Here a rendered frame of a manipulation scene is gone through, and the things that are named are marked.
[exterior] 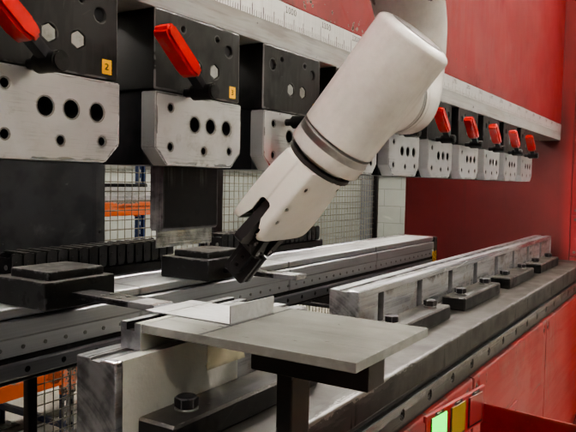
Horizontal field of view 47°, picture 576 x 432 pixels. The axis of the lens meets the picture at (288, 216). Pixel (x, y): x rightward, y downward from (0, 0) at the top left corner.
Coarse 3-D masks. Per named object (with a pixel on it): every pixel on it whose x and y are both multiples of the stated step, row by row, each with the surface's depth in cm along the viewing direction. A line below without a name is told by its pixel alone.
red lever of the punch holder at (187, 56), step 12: (168, 24) 66; (156, 36) 67; (168, 36) 66; (180, 36) 67; (168, 48) 67; (180, 48) 67; (180, 60) 68; (192, 60) 69; (180, 72) 70; (192, 72) 69; (192, 84) 71; (204, 84) 71; (216, 84) 72; (192, 96) 72; (204, 96) 71; (216, 96) 72
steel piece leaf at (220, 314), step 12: (264, 300) 79; (168, 312) 79; (180, 312) 79; (192, 312) 79; (204, 312) 79; (216, 312) 79; (228, 312) 80; (240, 312) 75; (252, 312) 77; (264, 312) 79; (228, 324) 73
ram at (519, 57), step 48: (144, 0) 68; (192, 0) 74; (288, 0) 91; (336, 0) 102; (480, 0) 164; (528, 0) 205; (288, 48) 92; (336, 48) 103; (480, 48) 166; (528, 48) 208; (528, 96) 211
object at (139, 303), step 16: (16, 272) 91; (32, 272) 89; (48, 272) 88; (64, 272) 90; (80, 272) 92; (96, 272) 94; (0, 288) 91; (16, 288) 89; (32, 288) 87; (48, 288) 86; (64, 288) 88; (80, 288) 91; (96, 288) 93; (112, 288) 96; (16, 304) 89; (32, 304) 87; (48, 304) 86; (64, 304) 89; (80, 304) 91; (112, 304) 85; (128, 304) 84; (144, 304) 82; (160, 304) 82
